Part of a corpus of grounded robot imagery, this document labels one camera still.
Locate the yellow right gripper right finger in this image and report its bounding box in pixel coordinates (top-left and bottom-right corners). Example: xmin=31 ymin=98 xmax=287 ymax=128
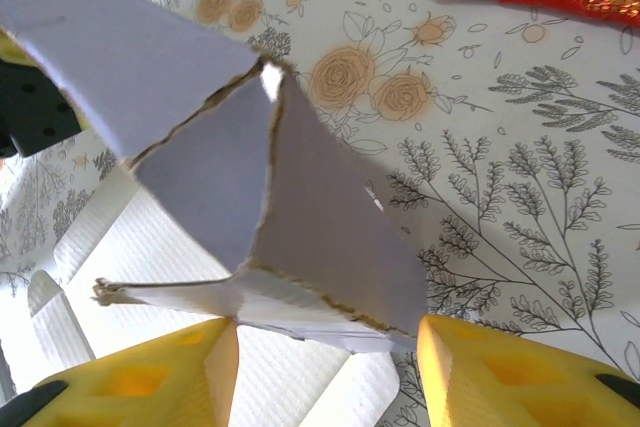
xmin=416 ymin=314 xmax=640 ymax=427

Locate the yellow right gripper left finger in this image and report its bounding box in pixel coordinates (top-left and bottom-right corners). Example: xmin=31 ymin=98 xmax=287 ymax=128
xmin=0 ymin=317 xmax=241 ymax=427

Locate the lavender paper box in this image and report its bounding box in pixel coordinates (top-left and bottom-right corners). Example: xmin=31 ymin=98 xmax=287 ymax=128
xmin=0 ymin=0 xmax=431 ymax=356

